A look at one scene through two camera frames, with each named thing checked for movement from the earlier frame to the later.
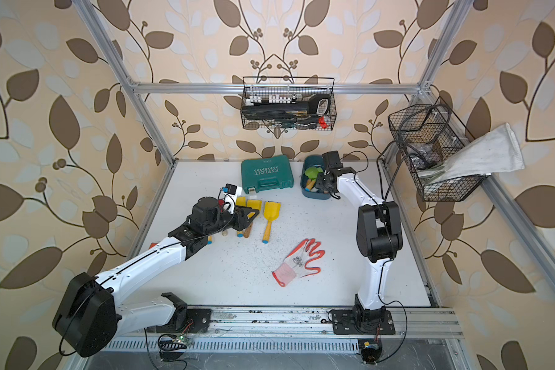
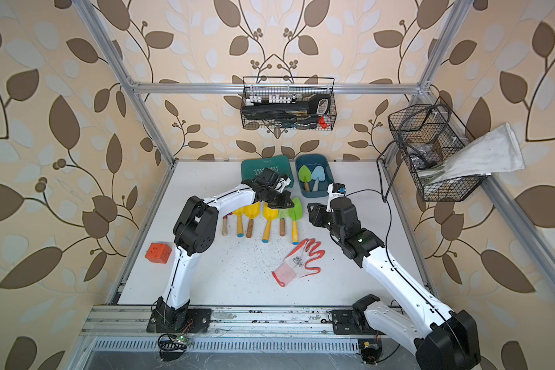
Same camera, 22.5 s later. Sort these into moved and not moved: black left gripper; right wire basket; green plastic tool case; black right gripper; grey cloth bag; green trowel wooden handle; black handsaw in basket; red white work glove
Moved: black right gripper; black left gripper; green trowel wooden handle
Not moved: black handsaw in basket; right wire basket; grey cloth bag; red white work glove; green plastic tool case
